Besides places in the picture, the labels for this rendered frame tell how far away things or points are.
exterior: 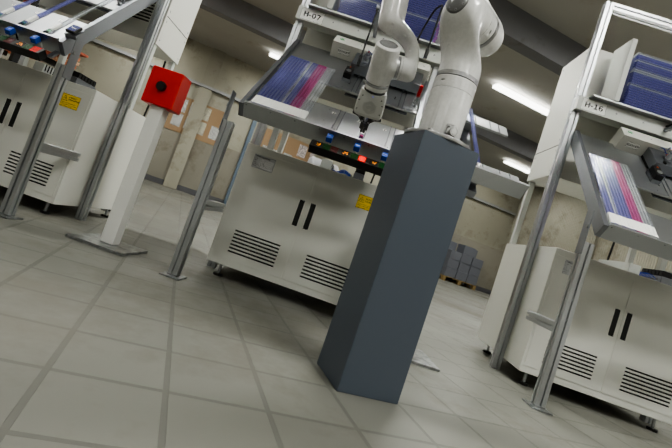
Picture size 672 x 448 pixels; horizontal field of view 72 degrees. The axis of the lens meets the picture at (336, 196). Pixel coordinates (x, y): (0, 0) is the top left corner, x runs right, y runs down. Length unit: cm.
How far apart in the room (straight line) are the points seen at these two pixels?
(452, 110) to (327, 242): 97
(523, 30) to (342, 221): 416
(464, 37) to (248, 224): 123
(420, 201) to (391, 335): 35
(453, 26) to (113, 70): 1032
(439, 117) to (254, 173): 106
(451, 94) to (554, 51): 475
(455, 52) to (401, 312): 72
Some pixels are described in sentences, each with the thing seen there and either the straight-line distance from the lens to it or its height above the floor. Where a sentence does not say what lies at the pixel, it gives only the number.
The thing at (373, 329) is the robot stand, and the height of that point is 17.
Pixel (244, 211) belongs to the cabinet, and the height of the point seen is 32.
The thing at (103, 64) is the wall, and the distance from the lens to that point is 1140.
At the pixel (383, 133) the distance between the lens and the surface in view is 188.
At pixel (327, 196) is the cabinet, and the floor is 50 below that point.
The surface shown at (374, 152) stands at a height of 70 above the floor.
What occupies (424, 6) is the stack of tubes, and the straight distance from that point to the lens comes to 248.
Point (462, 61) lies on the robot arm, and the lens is 135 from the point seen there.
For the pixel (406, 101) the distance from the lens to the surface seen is 217.
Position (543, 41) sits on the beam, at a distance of 595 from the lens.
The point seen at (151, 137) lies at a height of 49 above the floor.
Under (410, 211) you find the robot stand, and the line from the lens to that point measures 120.
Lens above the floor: 39
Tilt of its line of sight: 4 degrees up
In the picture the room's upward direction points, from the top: 19 degrees clockwise
